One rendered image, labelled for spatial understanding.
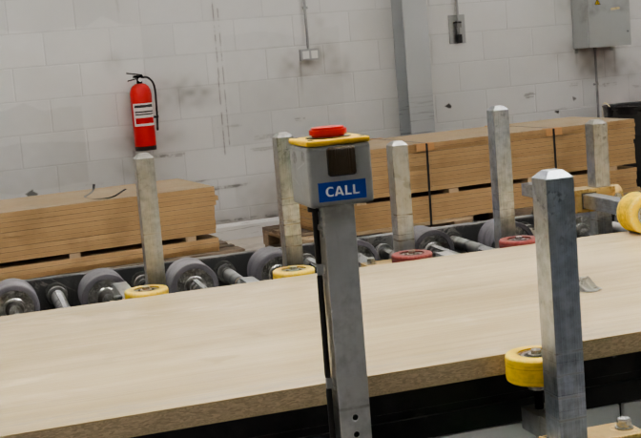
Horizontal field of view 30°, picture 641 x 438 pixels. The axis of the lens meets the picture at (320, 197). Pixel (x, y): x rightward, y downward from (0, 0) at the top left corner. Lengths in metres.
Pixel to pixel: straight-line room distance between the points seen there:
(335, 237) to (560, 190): 0.27
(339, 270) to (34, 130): 7.10
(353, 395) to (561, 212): 0.31
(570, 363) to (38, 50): 7.12
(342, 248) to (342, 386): 0.15
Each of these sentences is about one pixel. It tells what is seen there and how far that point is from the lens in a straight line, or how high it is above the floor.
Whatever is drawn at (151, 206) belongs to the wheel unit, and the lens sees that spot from 2.32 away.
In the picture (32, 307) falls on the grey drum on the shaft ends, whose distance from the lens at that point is 2.73.
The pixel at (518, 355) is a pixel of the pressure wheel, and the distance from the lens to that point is 1.56.
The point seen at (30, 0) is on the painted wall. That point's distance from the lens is 8.32.
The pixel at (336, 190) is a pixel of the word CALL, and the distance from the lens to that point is 1.24.
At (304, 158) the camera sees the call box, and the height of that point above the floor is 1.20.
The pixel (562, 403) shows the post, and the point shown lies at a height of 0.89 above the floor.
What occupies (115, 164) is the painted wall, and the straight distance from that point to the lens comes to 8.42.
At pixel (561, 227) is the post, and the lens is 1.37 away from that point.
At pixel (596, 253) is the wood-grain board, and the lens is 2.26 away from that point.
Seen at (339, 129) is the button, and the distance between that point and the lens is 1.25.
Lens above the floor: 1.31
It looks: 7 degrees down
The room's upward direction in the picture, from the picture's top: 5 degrees counter-clockwise
